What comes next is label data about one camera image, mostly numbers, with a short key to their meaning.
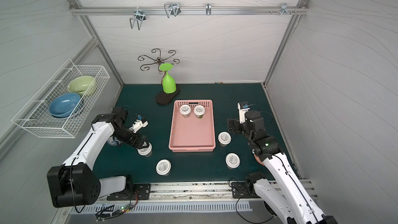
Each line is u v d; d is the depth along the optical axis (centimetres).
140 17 79
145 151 79
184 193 73
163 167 75
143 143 71
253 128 52
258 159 52
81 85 73
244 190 73
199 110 96
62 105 64
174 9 76
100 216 68
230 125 66
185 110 97
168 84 89
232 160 77
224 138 85
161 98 109
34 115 58
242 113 65
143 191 74
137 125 75
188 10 76
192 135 96
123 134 66
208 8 72
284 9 76
